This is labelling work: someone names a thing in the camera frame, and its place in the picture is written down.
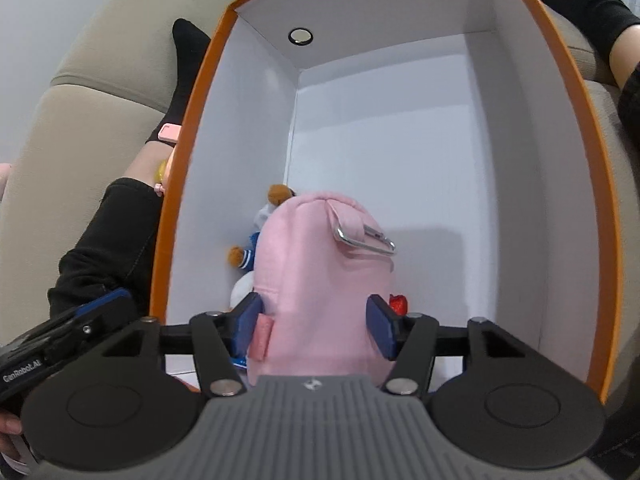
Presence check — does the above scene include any brown plush toy blue shirt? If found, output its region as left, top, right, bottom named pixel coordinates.
left=227, top=184, right=296, bottom=309

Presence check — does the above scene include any pink mini backpack pouch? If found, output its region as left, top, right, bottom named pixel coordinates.
left=247, top=192, right=395, bottom=385

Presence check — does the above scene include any orange white cardboard box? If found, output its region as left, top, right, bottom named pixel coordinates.
left=151, top=0, right=623, bottom=396

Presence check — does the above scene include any person's left hand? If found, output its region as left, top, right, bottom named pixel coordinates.
left=0, top=412, right=23, bottom=462

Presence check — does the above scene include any person's left leg black sock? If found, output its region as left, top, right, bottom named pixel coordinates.
left=48, top=18, right=210, bottom=318

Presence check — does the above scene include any person's leg black sock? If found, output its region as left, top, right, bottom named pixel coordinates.
left=48, top=18, right=210, bottom=318
left=534, top=0, right=640, bottom=137

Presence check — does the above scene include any blue ocean park tag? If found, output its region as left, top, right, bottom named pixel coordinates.
left=231, top=356, right=247, bottom=372

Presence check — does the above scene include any yellow tape measure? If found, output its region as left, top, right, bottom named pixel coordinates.
left=155, top=159, right=167, bottom=183

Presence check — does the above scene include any pink plush on sofa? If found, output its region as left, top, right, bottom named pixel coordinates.
left=0, top=162, right=12, bottom=200

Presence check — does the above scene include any beige fabric sofa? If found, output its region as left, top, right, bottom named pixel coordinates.
left=1, top=0, right=639, bottom=410

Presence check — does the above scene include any person's right leg black sock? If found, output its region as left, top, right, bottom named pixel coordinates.
left=534, top=0, right=640, bottom=137

